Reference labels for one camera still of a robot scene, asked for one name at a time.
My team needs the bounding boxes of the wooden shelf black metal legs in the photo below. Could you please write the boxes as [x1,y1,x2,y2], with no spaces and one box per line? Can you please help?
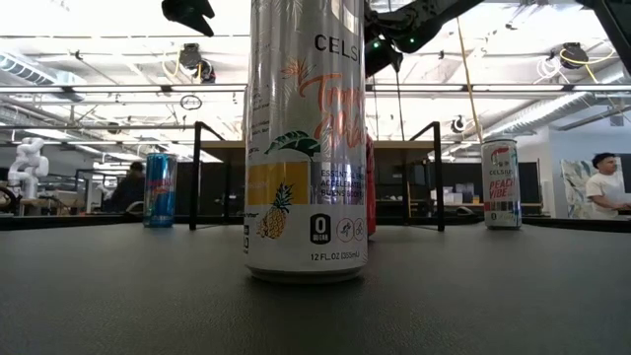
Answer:
[188,120,446,233]

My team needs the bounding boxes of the black table mat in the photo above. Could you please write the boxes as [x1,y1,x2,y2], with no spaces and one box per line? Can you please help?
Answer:
[0,219,631,355]

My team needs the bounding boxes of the Celsius Peach Vibe can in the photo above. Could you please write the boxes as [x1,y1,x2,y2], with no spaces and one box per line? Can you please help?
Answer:
[480,137,524,231]

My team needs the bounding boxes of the leaf pattern painted panel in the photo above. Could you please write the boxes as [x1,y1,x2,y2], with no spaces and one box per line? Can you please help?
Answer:
[560,156,628,221]

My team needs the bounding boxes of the black table edge rail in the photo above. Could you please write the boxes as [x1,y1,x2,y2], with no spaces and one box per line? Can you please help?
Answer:
[0,212,631,233]

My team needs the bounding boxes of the Celsius can pineapple print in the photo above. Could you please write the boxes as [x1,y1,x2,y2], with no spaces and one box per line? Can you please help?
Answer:
[243,0,369,285]

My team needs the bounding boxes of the blue Red Bull can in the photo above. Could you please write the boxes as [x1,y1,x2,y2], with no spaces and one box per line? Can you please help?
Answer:
[142,152,178,230]

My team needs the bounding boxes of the red Coca-Cola can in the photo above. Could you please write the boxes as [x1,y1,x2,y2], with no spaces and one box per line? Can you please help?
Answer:
[365,128,378,239]

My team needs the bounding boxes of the yellow hanging cable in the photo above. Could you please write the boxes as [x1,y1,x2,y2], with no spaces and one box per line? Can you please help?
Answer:
[452,14,484,145]

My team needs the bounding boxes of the black room divider panel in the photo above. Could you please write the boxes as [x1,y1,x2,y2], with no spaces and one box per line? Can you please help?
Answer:
[175,161,543,218]

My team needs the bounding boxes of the person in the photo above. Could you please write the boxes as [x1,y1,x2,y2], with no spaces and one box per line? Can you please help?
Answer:
[585,152,631,221]
[108,161,147,215]

